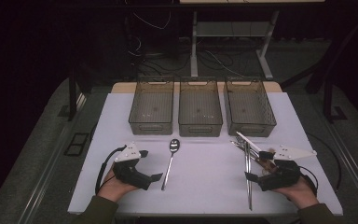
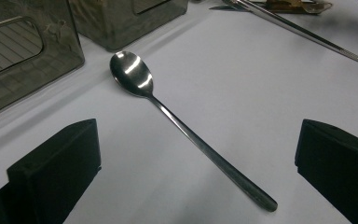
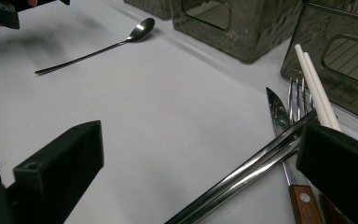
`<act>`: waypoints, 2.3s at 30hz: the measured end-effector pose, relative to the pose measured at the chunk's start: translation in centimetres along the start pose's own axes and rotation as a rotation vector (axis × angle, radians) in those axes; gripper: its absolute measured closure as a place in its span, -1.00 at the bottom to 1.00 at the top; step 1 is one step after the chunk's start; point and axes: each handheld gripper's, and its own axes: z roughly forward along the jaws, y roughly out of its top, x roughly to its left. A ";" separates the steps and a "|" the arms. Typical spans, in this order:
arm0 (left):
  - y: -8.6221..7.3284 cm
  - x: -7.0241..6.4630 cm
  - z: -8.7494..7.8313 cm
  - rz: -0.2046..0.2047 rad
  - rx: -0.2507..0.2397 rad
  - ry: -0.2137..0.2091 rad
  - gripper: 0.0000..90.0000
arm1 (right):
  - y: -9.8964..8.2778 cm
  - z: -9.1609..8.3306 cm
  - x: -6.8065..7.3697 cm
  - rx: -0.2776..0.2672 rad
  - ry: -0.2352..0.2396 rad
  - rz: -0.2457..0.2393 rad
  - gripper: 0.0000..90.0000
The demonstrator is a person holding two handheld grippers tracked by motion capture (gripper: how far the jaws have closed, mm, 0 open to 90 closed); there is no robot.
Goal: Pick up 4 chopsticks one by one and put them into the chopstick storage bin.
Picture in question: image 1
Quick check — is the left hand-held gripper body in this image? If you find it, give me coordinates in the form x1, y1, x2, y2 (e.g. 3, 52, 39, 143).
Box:
112, 142, 153, 190

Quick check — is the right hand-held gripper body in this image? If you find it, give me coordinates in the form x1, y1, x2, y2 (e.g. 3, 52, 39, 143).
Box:
256, 145, 318, 191

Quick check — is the metal spoon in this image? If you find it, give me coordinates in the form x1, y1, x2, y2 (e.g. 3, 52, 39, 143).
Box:
160, 138, 181, 191

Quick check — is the clear brown plastic bin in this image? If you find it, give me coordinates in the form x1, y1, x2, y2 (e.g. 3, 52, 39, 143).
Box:
128, 76, 175, 136
223, 77, 278, 137
178, 77, 224, 138

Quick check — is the person's right hand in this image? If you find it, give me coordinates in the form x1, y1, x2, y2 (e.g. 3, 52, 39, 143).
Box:
273, 176, 320, 210

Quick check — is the person's left hand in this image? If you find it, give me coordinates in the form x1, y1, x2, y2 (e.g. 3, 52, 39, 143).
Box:
96, 163, 140, 203

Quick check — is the white table mat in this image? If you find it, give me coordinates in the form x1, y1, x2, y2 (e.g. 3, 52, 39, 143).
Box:
67, 91, 344, 217

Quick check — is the black metal stand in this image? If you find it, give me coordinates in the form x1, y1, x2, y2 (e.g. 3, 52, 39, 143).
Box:
67, 60, 90, 122
321, 71, 350, 124

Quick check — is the white-legged desk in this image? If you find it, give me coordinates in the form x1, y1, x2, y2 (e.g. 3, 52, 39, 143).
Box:
179, 0, 326, 80

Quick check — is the right hand-held gripper cable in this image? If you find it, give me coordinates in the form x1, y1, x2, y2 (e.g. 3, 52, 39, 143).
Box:
297, 165, 320, 197

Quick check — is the hand-held gripper cable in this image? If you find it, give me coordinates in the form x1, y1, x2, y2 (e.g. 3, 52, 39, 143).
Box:
94, 145, 128, 196
297, 165, 320, 197

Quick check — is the left hand-held gripper cable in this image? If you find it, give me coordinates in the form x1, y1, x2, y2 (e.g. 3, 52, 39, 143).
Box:
94, 145, 128, 196

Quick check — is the black floor frame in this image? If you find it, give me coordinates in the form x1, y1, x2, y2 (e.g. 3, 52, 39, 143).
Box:
63, 133, 90, 158

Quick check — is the thin black cable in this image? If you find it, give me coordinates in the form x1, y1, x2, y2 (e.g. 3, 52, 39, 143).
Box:
306, 132, 343, 191

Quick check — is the metal floor rail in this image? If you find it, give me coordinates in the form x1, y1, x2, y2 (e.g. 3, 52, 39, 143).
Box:
317, 111, 358, 217
18, 92, 88, 224

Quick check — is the tangle of floor cables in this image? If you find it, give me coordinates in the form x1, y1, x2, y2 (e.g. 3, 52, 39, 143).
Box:
125, 34, 262, 78

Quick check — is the hanging white cable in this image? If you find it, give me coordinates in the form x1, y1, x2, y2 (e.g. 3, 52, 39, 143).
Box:
125, 0, 172, 32

